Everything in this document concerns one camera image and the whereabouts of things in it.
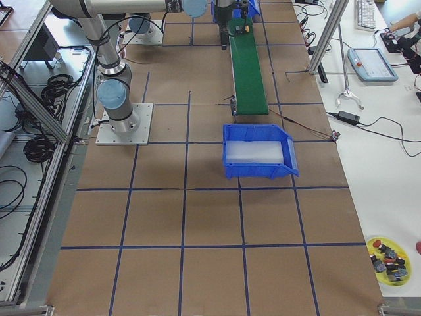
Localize right blue plastic bin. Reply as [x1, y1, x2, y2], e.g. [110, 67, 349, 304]
[222, 124, 299, 179]

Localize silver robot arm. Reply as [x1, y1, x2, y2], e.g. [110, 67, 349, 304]
[128, 1, 249, 50]
[51, 1, 207, 134]

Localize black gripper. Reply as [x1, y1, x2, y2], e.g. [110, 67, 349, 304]
[212, 0, 249, 50]

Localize white foam pad right bin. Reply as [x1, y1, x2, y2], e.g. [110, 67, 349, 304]
[226, 141, 284, 164]

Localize left blue plastic bin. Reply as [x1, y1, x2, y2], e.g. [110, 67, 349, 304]
[233, 0, 261, 18]

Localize yellow plate of buttons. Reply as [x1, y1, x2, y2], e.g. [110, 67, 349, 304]
[366, 236, 412, 286]

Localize aluminium profile post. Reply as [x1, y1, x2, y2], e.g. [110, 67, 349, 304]
[308, 0, 349, 74]

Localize black power adapter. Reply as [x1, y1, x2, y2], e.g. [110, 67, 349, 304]
[337, 111, 360, 126]

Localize white keyboard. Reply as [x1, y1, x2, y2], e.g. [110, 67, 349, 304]
[354, 0, 376, 31]

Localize red black conveyor wires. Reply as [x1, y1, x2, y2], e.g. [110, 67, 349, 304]
[268, 110, 341, 142]

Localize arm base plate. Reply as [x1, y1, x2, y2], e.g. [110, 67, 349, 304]
[95, 103, 153, 145]
[120, 18, 164, 46]

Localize green conveyor belt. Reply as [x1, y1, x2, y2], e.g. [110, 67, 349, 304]
[228, 18, 268, 115]

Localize blue plastic bin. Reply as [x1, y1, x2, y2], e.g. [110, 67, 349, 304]
[222, 124, 299, 179]
[233, 0, 261, 18]

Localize teach pendant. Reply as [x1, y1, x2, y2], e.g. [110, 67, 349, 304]
[347, 48, 399, 82]

